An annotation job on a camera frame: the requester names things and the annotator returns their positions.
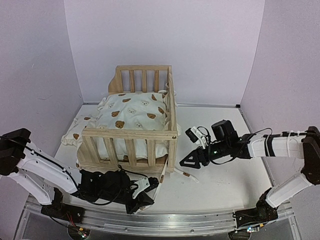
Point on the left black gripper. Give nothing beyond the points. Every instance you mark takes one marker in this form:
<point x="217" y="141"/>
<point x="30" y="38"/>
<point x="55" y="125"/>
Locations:
<point x="143" y="200"/>

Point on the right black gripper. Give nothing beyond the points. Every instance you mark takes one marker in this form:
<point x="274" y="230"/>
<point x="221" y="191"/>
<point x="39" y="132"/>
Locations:
<point x="199" y="156"/>

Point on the wooden pet bed frame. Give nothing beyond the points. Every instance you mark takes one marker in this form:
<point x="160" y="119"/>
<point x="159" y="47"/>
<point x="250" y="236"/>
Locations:
<point x="141" y="79"/>

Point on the bear print cushion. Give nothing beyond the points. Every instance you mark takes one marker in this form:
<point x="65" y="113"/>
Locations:
<point x="138" y="131"/>

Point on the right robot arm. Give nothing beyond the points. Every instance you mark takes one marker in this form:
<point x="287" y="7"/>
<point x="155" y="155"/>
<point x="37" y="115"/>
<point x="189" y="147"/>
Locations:
<point x="303" y="145"/>

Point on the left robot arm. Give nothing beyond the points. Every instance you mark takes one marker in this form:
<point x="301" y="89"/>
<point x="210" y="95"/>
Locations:
<point x="43" y="176"/>

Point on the small bear print pillow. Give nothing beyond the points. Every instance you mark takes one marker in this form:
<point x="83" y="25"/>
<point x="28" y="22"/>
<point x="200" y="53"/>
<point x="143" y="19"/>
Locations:
<point x="73" y="136"/>

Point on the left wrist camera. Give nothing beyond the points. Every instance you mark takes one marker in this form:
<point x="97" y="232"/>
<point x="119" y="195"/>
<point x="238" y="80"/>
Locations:
<point x="145" y="184"/>

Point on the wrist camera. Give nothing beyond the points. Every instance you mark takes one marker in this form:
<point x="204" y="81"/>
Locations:
<point x="196" y="137"/>
<point x="145" y="184"/>

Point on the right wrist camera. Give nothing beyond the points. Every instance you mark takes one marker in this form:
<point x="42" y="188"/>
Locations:
<point x="196" y="137"/>

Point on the aluminium front rail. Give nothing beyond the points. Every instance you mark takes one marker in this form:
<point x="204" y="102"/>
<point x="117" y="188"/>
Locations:
<point x="148" y="223"/>

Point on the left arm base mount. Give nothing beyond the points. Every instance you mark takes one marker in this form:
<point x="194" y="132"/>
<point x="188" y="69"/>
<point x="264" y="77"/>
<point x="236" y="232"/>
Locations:
<point x="62" y="211"/>

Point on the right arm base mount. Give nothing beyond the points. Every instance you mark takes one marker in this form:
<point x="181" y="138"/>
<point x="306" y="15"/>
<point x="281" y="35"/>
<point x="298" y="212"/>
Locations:
<point x="254" y="217"/>

